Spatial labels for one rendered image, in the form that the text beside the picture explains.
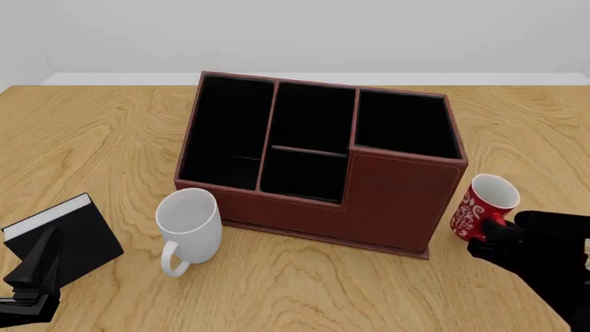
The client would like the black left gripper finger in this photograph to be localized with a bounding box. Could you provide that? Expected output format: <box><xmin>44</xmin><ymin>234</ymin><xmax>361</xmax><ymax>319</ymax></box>
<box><xmin>3</xmin><ymin>224</ymin><xmax>66</xmax><ymax>296</ymax></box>

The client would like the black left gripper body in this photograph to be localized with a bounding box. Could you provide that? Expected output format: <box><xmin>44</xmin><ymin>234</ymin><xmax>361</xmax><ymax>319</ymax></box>
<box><xmin>0</xmin><ymin>287</ymin><xmax>62</xmax><ymax>326</ymax></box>

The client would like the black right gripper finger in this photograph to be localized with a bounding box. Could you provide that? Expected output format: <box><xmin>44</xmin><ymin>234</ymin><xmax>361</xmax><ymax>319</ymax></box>
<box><xmin>480</xmin><ymin>218</ymin><xmax>525</xmax><ymax>243</ymax></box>

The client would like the red mug with white pattern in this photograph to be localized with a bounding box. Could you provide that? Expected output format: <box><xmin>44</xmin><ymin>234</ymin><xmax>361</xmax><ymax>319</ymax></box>
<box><xmin>449</xmin><ymin>172</ymin><xmax>522</xmax><ymax>243</ymax></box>

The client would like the red-brown desk caddy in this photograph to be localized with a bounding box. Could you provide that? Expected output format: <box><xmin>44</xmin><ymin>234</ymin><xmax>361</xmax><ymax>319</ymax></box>
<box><xmin>173</xmin><ymin>70</ymin><xmax>470</xmax><ymax>261</ymax></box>

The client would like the black book with white pages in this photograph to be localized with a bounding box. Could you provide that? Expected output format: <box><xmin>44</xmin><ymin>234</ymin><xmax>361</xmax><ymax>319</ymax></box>
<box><xmin>1</xmin><ymin>192</ymin><xmax>125</xmax><ymax>291</ymax></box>

